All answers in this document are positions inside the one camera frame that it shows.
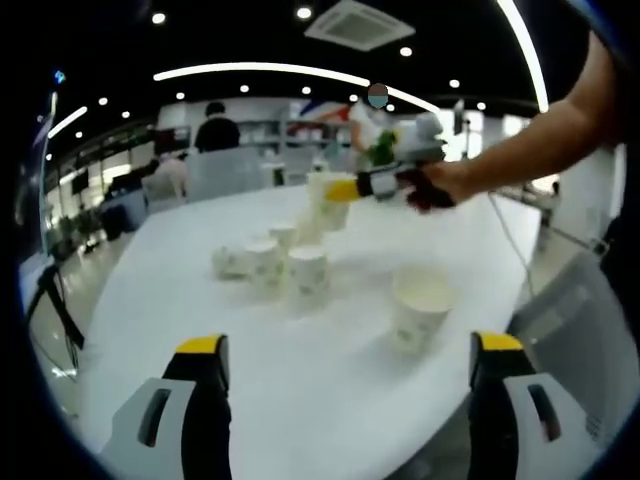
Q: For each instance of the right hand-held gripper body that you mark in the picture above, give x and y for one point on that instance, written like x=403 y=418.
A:
x=425 y=145

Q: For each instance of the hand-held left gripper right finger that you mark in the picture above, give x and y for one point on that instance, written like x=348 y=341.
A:
x=520 y=400

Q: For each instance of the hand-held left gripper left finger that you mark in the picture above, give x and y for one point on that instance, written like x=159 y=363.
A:
x=150 y=400

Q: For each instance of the stack of paper cups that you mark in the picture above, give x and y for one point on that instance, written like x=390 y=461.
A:
x=319 y=216

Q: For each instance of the person's right hand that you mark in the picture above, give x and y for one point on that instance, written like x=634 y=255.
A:
x=457 y=180

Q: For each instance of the green potted plant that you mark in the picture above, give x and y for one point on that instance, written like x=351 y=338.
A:
x=382 y=150

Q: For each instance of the white storage shelf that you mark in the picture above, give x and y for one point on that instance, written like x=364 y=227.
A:
x=260 y=132

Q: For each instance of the black tripod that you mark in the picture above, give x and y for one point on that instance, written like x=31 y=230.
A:
x=57 y=300

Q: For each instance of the ceiling air conditioner vent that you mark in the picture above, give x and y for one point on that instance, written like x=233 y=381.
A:
x=357 y=25

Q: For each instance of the curved ceiling light strip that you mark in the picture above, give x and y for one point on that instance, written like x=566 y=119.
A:
x=530 y=50
x=250 y=67

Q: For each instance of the white table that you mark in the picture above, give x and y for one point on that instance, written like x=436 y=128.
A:
x=325 y=375

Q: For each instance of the round ceiling downlights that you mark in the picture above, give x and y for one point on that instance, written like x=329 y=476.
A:
x=303 y=12

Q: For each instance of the black suitcase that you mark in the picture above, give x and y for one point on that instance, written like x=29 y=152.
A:
x=113 y=222

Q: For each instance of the black monitor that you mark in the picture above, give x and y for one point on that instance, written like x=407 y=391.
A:
x=80 y=181

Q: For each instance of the short ceiling light strip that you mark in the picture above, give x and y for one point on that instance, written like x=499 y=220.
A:
x=67 y=121

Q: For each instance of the red blue wall banner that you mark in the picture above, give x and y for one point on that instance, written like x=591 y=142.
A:
x=325 y=111

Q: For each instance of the dark wall display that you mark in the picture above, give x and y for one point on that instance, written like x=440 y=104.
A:
x=172 y=140

